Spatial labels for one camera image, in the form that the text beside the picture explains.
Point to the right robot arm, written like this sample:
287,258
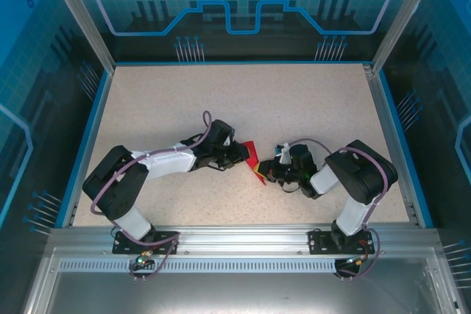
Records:
360,174

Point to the grey sheet metal tray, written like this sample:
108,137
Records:
235,292

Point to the small connector with green light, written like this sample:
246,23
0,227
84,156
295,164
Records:
354,260
142,260

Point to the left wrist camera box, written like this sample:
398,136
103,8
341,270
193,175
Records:
228,141

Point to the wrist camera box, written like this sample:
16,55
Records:
228,141
282,152

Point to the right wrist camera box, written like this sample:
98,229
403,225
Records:
282,152

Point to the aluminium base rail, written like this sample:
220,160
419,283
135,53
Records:
239,240

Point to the aluminium side rail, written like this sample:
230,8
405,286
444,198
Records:
391,145

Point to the aluminium frame post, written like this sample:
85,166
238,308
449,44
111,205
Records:
404,16
79,16

